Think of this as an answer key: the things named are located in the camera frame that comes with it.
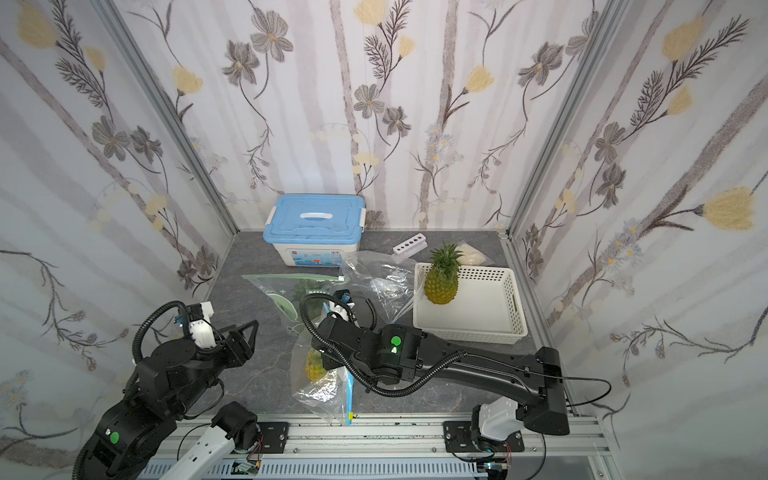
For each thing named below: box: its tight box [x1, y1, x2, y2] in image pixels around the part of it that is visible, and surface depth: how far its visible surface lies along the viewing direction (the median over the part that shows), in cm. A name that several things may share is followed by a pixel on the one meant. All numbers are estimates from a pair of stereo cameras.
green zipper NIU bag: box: [242, 273, 351, 335], surface depth 76 cm
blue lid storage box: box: [263, 194, 367, 267], surface depth 103 cm
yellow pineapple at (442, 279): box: [424, 241, 464, 305], surface depth 90 cm
